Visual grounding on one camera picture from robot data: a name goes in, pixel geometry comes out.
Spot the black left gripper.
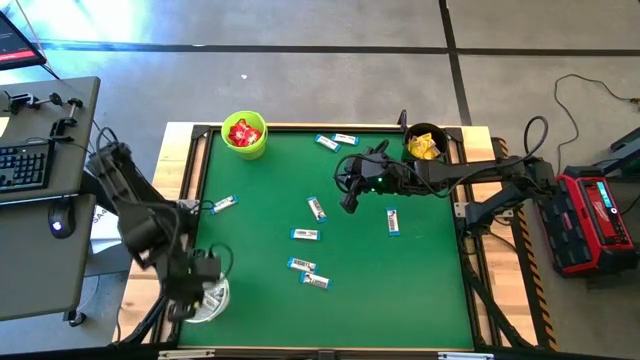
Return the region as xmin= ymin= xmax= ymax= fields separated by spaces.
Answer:
xmin=162 ymin=247 xmax=204 ymax=323

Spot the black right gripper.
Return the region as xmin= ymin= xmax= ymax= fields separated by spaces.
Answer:
xmin=334 ymin=147 xmax=421 ymax=215

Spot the yellow Sour Patch candy bag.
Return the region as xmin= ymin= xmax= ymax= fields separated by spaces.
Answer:
xmin=407 ymin=133 xmax=434 ymax=160
xmin=422 ymin=132 xmax=442 ymax=161

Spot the red Skittles candy bag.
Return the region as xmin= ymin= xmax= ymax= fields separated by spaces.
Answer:
xmin=228 ymin=118 xmax=254 ymax=146
xmin=242 ymin=127 xmax=264 ymax=148

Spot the white plastic bucket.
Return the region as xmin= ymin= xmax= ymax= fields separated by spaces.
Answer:
xmin=182 ymin=272 xmax=231 ymax=325

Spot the silver table edge plate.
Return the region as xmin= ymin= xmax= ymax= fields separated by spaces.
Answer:
xmin=438 ymin=351 xmax=495 ymax=360
xmin=158 ymin=348 xmax=216 ymax=360

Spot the black desk caster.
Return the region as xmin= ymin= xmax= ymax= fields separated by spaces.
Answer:
xmin=63 ymin=309 xmax=87 ymax=329

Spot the black plastic bucket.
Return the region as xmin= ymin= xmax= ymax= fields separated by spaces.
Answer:
xmin=402 ymin=122 xmax=450 ymax=162

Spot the lime green plastic bucket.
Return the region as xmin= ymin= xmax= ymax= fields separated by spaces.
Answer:
xmin=220 ymin=110 xmax=269 ymax=161

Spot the white paper sheet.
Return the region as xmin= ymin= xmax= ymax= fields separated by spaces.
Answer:
xmin=89 ymin=204 xmax=126 ymax=254

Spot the black computer mouse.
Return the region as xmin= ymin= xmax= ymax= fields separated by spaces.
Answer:
xmin=47 ymin=199 xmax=77 ymax=240

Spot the grey desk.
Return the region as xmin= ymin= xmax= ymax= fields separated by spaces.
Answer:
xmin=0 ymin=194 xmax=97 ymax=322
xmin=0 ymin=75 xmax=101 ymax=204

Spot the yellow black hazard tape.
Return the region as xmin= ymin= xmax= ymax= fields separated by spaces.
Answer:
xmin=492 ymin=137 xmax=559 ymax=351

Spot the black backlit keyboard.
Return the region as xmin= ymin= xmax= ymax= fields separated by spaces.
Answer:
xmin=0 ymin=139 xmax=56 ymax=194

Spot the black desk clamp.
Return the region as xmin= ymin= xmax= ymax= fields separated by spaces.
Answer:
xmin=2 ymin=91 xmax=39 ymax=114
xmin=48 ymin=92 xmax=85 ymax=141

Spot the red black power station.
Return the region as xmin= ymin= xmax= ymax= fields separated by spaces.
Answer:
xmin=537 ymin=167 xmax=639 ymax=279

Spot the dark grey equipment case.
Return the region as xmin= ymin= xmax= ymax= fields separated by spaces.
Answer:
xmin=594 ymin=127 xmax=640 ymax=176

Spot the black monitor red stripe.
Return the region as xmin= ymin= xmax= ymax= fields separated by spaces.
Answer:
xmin=0 ymin=9 xmax=48 ymax=71

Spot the black frame strut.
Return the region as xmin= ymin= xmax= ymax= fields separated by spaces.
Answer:
xmin=462 ymin=239 xmax=534 ymax=349
xmin=117 ymin=294 xmax=174 ymax=349

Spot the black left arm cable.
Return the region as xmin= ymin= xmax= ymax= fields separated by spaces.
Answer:
xmin=94 ymin=127 xmax=235 ymax=281

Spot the black floor cable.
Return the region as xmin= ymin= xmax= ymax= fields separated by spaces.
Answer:
xmin=552 ymin=73 xmax=640 ymax=174

